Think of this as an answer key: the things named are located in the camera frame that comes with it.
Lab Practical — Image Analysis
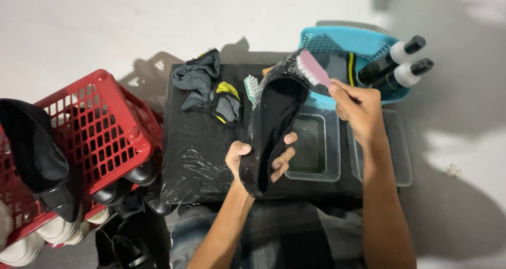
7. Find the person's right hand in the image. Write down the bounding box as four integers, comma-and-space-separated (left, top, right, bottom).
328, 79, 387, 147

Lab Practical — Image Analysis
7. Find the person's left hand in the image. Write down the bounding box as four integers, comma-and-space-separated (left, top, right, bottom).
225, 132, 298, 198

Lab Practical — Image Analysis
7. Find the black slip-on shoe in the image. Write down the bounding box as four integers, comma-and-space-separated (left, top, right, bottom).
238, 49, 311, 199

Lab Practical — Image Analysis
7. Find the pink scrubbing brush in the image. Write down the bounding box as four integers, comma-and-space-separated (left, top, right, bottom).
296, 49, 333, 88

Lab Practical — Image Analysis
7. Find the black plastic-covered stool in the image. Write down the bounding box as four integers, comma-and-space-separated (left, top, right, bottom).
160, 63, 365, 205

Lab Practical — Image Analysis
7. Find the grey yellow-striped cloth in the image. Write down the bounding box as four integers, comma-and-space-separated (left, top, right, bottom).
312, 51, 359, 88

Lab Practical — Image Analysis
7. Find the grey cloth with yellow trim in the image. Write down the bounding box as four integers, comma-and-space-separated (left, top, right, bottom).
210, 81, 242, 124

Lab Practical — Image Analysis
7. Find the clear plastic water tub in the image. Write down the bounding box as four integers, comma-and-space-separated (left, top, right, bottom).
284, 104, 341, 182

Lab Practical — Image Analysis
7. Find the black-capped cleaner bottle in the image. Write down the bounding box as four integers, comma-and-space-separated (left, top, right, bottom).
358, 35, 427, 86
372, 58, 435, 94

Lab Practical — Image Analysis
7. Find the green white-bristled brush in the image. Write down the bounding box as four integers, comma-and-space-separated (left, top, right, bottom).
243, 74, 261, 105

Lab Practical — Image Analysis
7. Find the blue plastic basket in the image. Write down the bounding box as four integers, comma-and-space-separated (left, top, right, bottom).
298, 26, 412, 111

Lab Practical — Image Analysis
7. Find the glossy black shoe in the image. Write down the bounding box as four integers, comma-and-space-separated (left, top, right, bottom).
123, 158, 159, 186
90, 181, 128, 205
140, 184, 172, 217

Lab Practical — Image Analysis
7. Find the dark grey cloth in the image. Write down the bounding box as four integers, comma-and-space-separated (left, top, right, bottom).
172, 49, 221, 112

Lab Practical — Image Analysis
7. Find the black buckled shoe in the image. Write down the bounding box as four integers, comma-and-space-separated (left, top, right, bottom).
95, 215, 171, 269

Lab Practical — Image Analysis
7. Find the red plastic basket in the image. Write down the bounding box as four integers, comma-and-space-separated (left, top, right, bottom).
0, 69, 164, 248

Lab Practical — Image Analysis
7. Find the white shoe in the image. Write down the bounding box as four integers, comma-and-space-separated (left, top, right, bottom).
0, 231, 46, 267
86, 206, 111, 225
36, 212, 91, 246

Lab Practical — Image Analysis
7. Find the black heeled shoe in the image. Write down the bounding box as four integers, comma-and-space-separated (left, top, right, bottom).
0, 98, 80, 223

